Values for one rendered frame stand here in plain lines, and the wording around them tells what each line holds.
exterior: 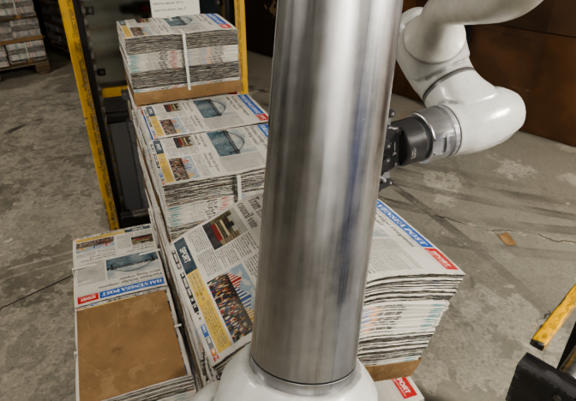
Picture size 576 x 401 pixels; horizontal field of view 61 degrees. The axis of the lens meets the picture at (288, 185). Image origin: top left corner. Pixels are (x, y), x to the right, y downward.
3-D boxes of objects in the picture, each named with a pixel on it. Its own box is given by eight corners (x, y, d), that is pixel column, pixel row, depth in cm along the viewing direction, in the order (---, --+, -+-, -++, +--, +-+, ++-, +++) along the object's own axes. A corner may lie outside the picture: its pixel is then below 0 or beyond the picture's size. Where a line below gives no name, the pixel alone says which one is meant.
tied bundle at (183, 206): (172, 265, 129) (161, 189, 118) (158, 208, 153) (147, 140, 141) (305, 235, 141) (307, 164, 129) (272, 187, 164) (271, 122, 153)
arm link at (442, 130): (458, 165, 82) (429, 175, 80) (423, 144, 89) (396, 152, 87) (464, 115, 77) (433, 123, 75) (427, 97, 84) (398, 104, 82)
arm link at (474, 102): (444, 171, 86) (409, 111, 91) (512, 149, 91) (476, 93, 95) (475, 139, 76) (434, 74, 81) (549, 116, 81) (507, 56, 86)
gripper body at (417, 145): (430, 122, 76) (380, 137, 73) (427, 170, 80) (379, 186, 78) (402, 107, 82) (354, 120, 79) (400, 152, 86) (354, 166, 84)
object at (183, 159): (162, 188, 118) (161, 185, 118) (147, 141, 141) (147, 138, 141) (303, 164, 129) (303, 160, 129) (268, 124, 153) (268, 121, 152)
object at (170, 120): (153, 141, 142) (153, 138, 141) (141, 108, 164) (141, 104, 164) (274, 122, 153) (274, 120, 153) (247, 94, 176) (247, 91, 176)
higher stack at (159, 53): (171, 333, 217) (122, 38, 153) (160, 290, 242) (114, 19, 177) (254, 310, 230) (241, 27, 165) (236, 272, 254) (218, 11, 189)
